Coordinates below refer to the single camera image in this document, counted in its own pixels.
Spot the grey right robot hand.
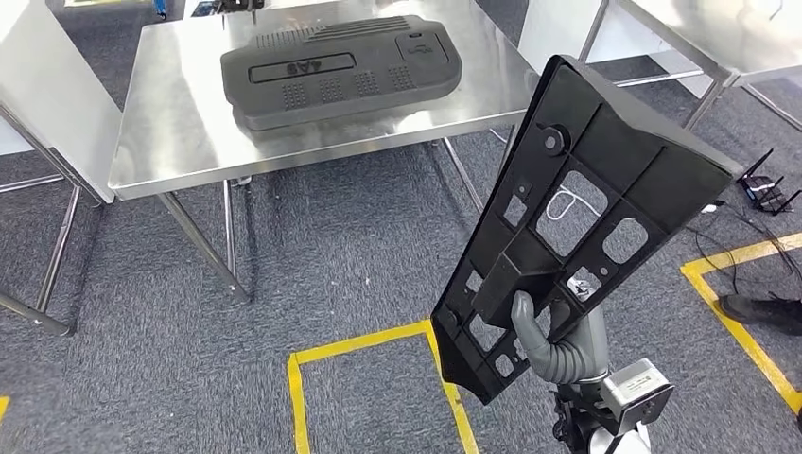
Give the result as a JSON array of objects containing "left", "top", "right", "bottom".
[{"left": 510, "top": 291, "right": 611, "bottom": 375}]

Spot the black triangular plastic panel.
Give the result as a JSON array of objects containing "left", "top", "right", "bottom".
[{"left": 430, "top": 55, "right": 743, "bottom": 407}]

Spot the stainless steel workbench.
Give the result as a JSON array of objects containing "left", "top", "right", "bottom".
[{"left": 107, "top": 0, "right": 540, "bottom": 302}]

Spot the yellow floor tape square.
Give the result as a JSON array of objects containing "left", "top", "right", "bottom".
[
  {"left": 287, "top": 319, "right": 480, "bottom": 454},
  {"left": 679, "top": 233, "right": 802, "bottom": 416}
]

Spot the person's black shoe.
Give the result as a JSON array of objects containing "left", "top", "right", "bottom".
[{"left": 719, "top": 292, "right": 802, "bottom": 338}]

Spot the black wifi router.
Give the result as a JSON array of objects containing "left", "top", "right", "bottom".
[{"left": 736, "top": 148, "right": 802, "bottom": 218}]

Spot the large black moulded cover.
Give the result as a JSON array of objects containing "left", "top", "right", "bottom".
[{"left": 220, "top": 14, "right": 463, "bottom": 132}]

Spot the stainless steel table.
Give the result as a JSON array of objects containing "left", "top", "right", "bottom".
[{"left": 617, "top": 0, "right": 802, "bottom": 132}]

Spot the white desk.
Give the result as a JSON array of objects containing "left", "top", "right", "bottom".
[{"left": 182, "top": 0, "right": 377, "bottom": 20}]

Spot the black antenna device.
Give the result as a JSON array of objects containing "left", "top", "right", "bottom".
[{"left": 216, "top": 0, "right": 266, "bottom": 26}]

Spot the white cable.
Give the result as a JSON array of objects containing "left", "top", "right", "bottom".
[{"left": 543, "top": 186, "right": 604, "bottom": 222}]

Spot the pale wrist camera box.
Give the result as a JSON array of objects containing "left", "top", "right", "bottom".
[{"left": 600, "top": 358, "right": 676, "bottom": 437}]

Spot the black cable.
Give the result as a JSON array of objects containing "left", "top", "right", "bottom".
[{"left": 686, "top": 206, "right": 802, "bottom": 296}]

